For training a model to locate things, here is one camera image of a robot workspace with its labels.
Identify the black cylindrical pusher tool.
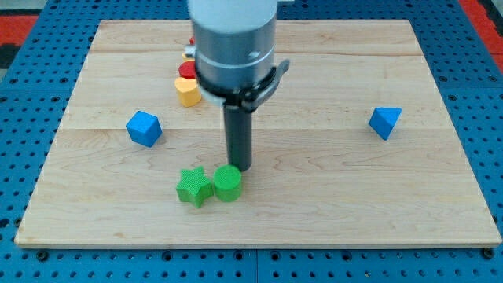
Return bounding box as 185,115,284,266
223,105,252,171

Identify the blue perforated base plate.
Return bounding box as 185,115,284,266
1,0,502,282

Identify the green cylinder block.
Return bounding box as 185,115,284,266
213,164,242,202

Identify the yellow heart block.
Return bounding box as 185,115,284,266
174,77,202,107

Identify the wooden board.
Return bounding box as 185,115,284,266
15,20,501,249

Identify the green star block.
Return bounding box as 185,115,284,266
176,166,214,208

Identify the blue cube block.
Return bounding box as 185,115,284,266
126,111,162,148

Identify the blue triangular prism block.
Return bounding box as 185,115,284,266
369,107,402,141

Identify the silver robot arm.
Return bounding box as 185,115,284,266
187,0,285,171

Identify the yellow block behind arm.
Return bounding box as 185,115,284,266
182,53,195,61

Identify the red cylinder block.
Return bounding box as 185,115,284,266
178,61,196,79

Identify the black clamp ring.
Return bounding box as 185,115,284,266
194,58,291,113

